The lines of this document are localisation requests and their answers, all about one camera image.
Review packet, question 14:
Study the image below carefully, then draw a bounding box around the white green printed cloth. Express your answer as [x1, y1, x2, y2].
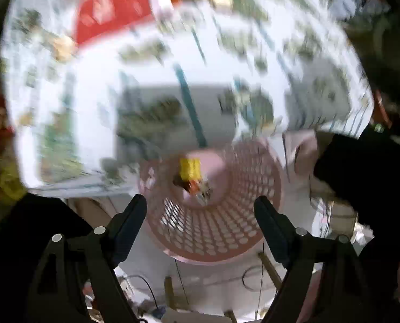
[0, 0, 375, 198]

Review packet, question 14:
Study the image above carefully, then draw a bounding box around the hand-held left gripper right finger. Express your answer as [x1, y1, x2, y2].
[254, 195, 378, 323]

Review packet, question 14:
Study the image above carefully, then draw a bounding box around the yellow snack wrapper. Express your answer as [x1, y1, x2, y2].
[172, 156, 213, 206]

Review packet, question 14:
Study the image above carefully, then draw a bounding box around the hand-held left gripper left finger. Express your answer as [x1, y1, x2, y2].
[24, 194, 148, 323]

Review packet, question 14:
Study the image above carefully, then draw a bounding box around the pale pink wrapper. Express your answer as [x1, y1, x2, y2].
[283, 131, 322, 180]

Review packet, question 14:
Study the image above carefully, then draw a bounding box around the wooden stool leg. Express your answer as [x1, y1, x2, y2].
[164, 276, 187, 311]
[258, 252, 283, 290]

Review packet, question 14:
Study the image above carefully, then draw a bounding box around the red packet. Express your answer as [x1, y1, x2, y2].
[73, 0, 154, 46]

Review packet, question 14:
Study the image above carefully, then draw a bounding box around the pink perforated plastic basket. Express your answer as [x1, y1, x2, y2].
[137, 139, 284, 264]

